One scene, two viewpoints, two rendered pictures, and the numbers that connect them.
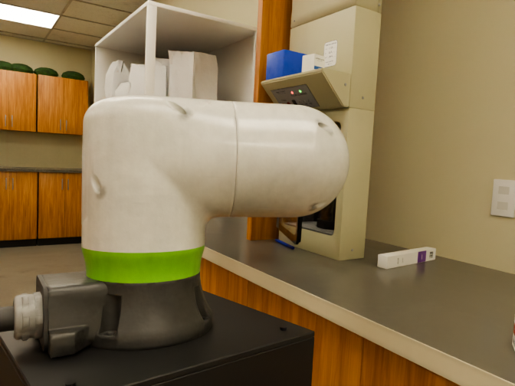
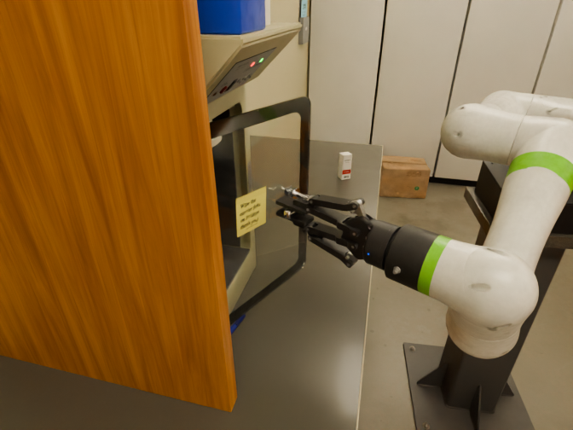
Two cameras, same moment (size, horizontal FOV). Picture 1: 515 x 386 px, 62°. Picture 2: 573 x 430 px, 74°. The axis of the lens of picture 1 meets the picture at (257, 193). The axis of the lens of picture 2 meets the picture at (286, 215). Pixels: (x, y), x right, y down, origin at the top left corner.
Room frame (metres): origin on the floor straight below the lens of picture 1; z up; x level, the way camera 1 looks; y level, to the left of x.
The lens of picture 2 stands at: (1.79, 0.38, 1.55)
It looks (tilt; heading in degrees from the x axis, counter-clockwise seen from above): 30 degrees down; 228
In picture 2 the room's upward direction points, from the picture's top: straight up
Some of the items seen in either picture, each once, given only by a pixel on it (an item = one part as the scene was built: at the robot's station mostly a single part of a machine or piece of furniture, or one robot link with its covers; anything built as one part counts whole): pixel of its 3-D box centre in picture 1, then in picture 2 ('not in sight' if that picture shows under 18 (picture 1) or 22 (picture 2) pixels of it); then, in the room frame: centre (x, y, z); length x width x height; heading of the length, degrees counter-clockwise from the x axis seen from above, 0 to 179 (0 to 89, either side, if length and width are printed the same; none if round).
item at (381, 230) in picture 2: not in sight; (368, 239); (1.34, 0.09, 1.20); 0.09 x 0.07 x 0.08; 98
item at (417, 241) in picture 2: not in sight; (412, 254); (1.32, 0.16, 1.20); 0.12 x 0.06 x 0.09; 8
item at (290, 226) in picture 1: (290, 176); (257, 217); (1.42, -0.11, 1.19); 0.30 x 0.01 x 0.40; 8
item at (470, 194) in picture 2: not in sight; (527, 215); (0.46, 0.12, 0.92); 0.32 x 0.32 x 0.04; 39
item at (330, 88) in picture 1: (301, 93); (244, 62); (1.42, -0.13, 1.46); 0.32 x 0.11 x 0.10; 33
